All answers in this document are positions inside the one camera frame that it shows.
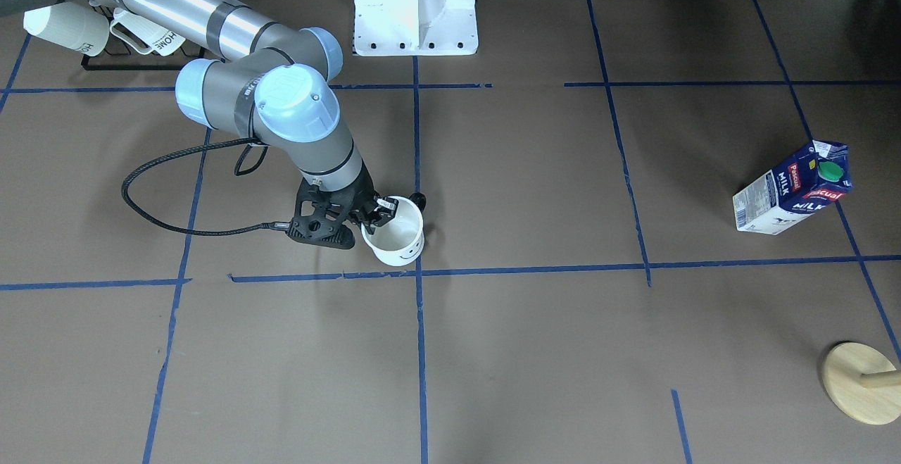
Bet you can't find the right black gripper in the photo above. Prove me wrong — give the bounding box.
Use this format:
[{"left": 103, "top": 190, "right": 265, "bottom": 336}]
[{"left": 300, "top": 168, "right": 399, "bottom": 234}]

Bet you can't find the white smiley face mug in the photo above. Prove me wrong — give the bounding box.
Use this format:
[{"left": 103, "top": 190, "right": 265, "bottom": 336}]
[{"left": 360, "top": 192, "right": 425, "bottom": 266}]

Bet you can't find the blue white milk carton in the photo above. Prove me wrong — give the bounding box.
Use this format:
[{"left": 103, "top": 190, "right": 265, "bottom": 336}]
[{"left": 733, "top": 140, "right": 853, "bottom": 235}]

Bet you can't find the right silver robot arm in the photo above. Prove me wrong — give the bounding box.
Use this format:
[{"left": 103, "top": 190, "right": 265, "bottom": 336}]
[{"left": 2, "top": 0, "right": 399, "bottom": 249}]

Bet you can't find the white ribbed HOME mug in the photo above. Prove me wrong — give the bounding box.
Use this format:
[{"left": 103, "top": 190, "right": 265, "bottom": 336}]
[{"left": 109, "top": 8, "right": 187, "bottom": 56}]

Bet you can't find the wooden mug tree stand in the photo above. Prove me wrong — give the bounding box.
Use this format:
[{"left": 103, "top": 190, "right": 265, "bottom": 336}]
[{"left": 819, "top": 341, "right": 900, "bottom": 425}]

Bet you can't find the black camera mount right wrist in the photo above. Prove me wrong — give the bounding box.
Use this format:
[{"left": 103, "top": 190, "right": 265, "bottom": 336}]
[{"left": 285, "top": 184, "right": 356, "bottom": 250}]

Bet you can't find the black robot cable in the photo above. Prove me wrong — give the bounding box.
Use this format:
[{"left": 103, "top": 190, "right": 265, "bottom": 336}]
[{"left": 121, "top": 137, "right": 291, "bottom": 237}]

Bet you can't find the white pedestal post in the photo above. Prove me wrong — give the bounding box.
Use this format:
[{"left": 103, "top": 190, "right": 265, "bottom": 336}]
[{"left": 352, "top": 0, "right": 479, "bottom": 57}]

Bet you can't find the black wire mug rack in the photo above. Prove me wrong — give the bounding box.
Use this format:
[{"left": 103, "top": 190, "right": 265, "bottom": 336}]
[{"left": 80, "top": 41, "right": 219, "bottom": 70}]

